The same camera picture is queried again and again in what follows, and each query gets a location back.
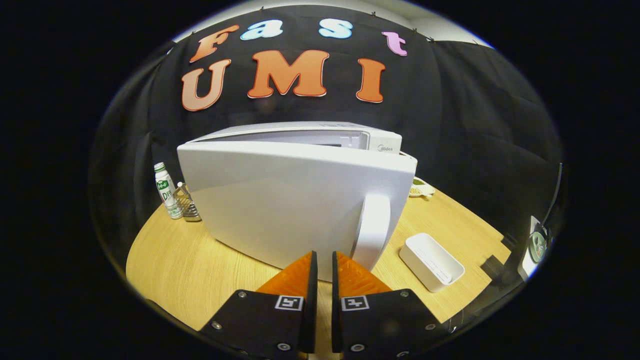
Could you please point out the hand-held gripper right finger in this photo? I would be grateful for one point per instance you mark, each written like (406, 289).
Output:
(336, 300)

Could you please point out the white bottle green label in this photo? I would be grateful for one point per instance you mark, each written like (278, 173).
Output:
(167, 197)

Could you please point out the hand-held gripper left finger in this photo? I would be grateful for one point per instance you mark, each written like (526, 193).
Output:
(311, 300)

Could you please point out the small dish with green food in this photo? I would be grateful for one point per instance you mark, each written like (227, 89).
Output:
(420, 189)

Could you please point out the white microwave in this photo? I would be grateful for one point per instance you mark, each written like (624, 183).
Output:
(280, 200)

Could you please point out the white rectangular tray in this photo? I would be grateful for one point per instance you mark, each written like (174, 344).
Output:
(425, 265)

